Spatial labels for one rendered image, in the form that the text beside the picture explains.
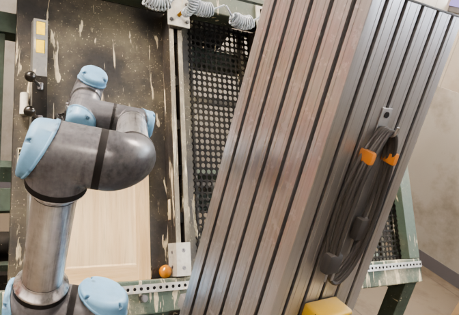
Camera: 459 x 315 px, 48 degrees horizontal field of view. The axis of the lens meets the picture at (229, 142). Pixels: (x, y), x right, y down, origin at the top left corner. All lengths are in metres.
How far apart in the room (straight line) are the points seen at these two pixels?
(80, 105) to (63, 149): 0.41
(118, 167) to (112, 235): 1.03
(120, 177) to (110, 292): 0.37
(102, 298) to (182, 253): 0.83
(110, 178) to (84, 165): 0.05
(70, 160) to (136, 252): 1.09
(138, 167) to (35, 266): 0.31
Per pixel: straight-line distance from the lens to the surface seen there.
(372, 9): 0.83
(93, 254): 1.95
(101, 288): 1.26
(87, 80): 1.40
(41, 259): 1.13
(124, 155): 0.96
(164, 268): 2.02
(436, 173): 5.17
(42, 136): 0.96
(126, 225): 1.99
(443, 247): 5.19
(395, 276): 2.80
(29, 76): 1.85
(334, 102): 0.84
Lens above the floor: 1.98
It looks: 16 degrees down
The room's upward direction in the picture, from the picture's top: 15 degrees clockwise
